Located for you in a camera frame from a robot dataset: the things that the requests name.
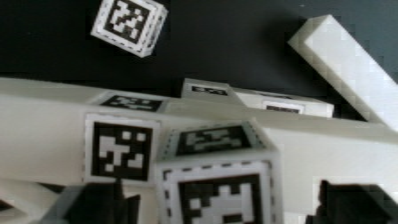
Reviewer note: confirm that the white chair leg with tag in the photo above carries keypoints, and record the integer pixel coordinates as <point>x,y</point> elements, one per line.
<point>283,102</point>

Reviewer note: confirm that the white tagged cube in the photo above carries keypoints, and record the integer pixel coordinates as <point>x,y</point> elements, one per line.
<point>217,176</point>
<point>129,24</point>

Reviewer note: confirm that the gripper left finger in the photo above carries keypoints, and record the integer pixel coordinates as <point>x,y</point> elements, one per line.
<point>93,204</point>

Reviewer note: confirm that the white right fence bar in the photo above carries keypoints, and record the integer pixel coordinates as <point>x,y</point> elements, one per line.
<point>349,69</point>

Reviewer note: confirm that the white chair back part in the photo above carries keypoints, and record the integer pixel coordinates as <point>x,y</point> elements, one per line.
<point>82,136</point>

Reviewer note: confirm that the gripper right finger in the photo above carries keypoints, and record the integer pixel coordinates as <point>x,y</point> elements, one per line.
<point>354,204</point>

